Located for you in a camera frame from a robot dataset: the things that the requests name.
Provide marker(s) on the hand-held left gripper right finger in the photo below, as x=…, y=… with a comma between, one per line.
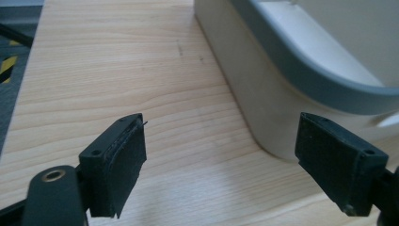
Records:
x=337, y=157

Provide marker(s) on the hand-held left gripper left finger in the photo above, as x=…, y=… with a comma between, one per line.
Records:
x=116, y=163

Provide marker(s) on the white bin with grey rim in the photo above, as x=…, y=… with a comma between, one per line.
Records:
x=282, y=78

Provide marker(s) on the yellow and black striped tape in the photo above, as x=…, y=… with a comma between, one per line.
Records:
x=7, y=64

